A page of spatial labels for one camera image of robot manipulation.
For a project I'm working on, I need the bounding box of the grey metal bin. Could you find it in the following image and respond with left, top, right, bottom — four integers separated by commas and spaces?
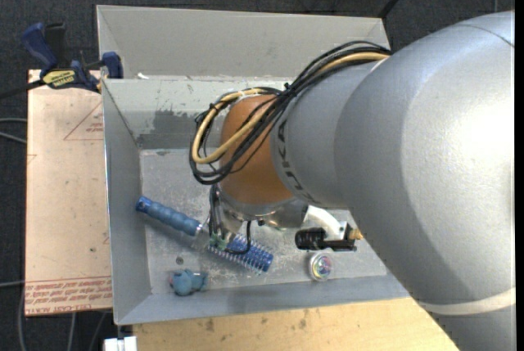
96, 4, 412, 326

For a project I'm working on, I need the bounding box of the blue toy animal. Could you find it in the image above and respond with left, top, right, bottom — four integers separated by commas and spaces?
168, 268, 209, 297

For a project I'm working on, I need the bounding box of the black cylinder on white bracket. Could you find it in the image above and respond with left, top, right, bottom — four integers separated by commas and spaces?
294, 205, 364, 253

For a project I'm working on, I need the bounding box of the brown cardboard board, red print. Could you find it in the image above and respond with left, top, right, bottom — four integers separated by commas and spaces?
24, 69, 114, 317

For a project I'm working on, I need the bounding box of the blue bottle brush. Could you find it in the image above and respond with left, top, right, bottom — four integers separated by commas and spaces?
134, 196, 274, 273

